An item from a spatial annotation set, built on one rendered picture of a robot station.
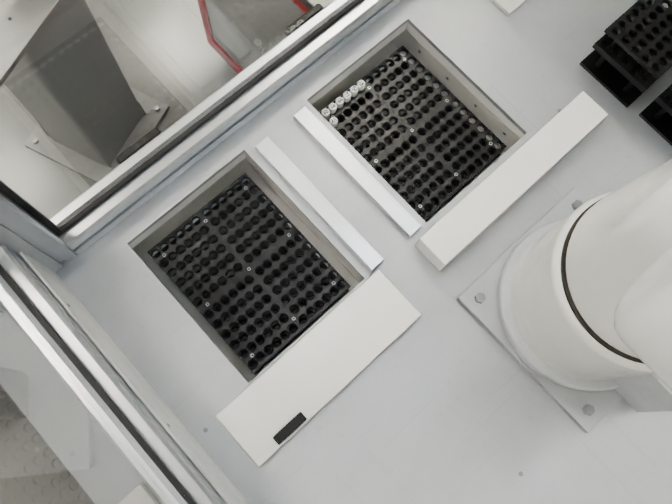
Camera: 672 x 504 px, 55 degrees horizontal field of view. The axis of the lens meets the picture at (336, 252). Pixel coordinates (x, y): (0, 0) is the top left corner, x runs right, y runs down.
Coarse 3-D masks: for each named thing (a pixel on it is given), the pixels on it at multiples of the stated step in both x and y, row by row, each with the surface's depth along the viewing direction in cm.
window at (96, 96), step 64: (0, 0) 47; (64, 0) 52; (128, 0) 57; (192, 0) 64; (256, 0) 72; (320, 0) 82; (0, 64) 52; (64, 64) 58; (128, 64) 64; (192, 64) 72; (256, 64) 83; (0, 128) 58; (64, 128) 65; (128, 128) 73; (64, 192) 74
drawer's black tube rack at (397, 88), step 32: (416, 64) 99; (384, 96) 100; (416, 96) 97; (448, 96) 98; (352, 128) 99; (384, 128) 99; (416, 128) 96; (448, 128) 96; (384, 160) 95; (416, 160) 95; (448, 160) 99; (480, 160) 96; (416, 192) 94; (448, 192) 97
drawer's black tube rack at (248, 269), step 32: (256, 192) 95; (224, 224) 91; (256, 224) 91; (192, 256) 90; (224, 256) 90; (256, 256) 90; (288, 256) 90; (320, 256) 90; (192, 288) 88; (224, 288) 89; (256, 288) 92; (288, 288) 89; (320, 288) 92; (224, 320) 91; (256, 320) 91; (288, 320) 88; (256, 352) 87
